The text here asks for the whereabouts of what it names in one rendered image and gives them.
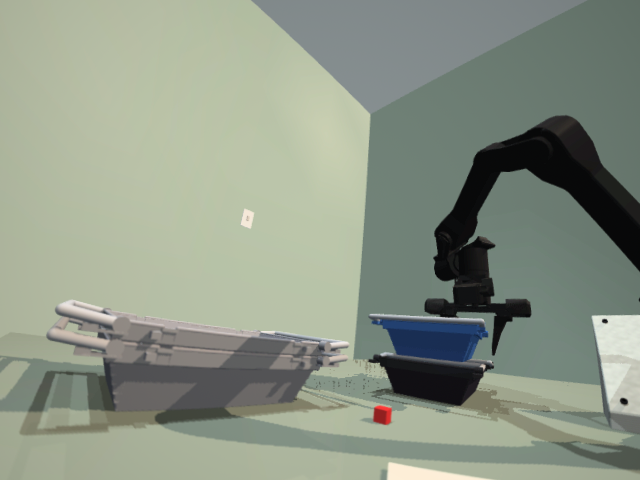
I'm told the white flat rectangular sheet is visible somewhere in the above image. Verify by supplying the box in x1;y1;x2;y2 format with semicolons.
387;463;486;480

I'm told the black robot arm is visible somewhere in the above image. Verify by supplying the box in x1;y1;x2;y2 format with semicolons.
433;115;640;305

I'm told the small red block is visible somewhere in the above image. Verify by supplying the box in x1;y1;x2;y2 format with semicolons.
373;406;392;425

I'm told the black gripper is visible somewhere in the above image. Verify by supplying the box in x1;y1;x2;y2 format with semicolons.
425;270;532;356

